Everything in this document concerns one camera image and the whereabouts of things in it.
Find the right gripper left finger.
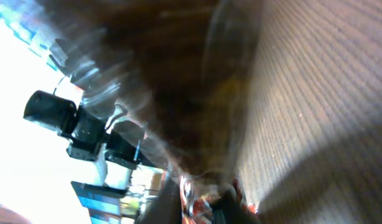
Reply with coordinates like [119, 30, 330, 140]
[137, 179, 182, 224]

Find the red Top snack bag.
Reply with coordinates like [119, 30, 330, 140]
[179, 177, 258, 224]

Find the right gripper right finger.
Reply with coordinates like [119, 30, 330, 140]
[211, 188, 259, 224]

